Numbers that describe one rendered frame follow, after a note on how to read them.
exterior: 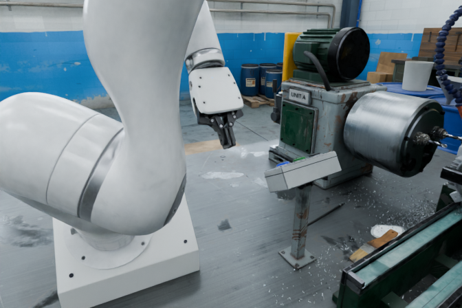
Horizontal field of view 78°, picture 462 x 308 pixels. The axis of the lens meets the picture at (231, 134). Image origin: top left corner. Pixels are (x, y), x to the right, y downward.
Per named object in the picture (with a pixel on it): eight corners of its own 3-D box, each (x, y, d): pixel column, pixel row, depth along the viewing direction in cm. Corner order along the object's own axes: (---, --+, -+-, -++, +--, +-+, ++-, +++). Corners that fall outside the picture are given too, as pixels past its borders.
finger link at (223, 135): (210, 117, 58) (218, 148, 57) (223, 115, 60) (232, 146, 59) (204, 122, 61) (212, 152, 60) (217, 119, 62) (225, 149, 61)
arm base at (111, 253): (65, 280, 58) (42, 278, 43) (62, 190, 66) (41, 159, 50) (161, 256, 65) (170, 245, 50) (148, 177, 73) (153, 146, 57)
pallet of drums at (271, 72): (286, 95, 651) (288, 61, 626) (306, 103, 580) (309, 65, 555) (236, 99, 613) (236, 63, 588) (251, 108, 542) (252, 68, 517)
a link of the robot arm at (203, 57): (190, 49, 57) (194, 62, 57) (228, 47, 62) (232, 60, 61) (178, 68, 64) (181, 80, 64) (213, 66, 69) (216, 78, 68)
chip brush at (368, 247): (385, 228, 86) (386, 225, 85) (403, 236, 82) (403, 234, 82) (347, 259, 74) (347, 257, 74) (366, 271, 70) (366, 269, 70)
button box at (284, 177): (321, 174, 74) (315, 155, 75) (342, 170, 68) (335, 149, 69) (269, 193, 66) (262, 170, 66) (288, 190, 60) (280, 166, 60)
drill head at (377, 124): (351, 139, 124) (359, 81, 115) (447, 172, 94) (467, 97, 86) (309, 151, 112) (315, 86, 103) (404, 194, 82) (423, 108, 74)
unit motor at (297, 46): (302, 119, 143) (311, 28, 128) (361, 138, 116) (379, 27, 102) (261, 127, 130) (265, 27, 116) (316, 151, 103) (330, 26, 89)
